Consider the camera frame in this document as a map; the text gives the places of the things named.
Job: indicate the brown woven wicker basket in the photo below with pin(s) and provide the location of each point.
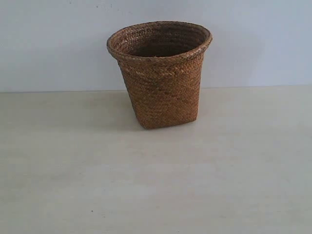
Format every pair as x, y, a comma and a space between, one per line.
161, 64

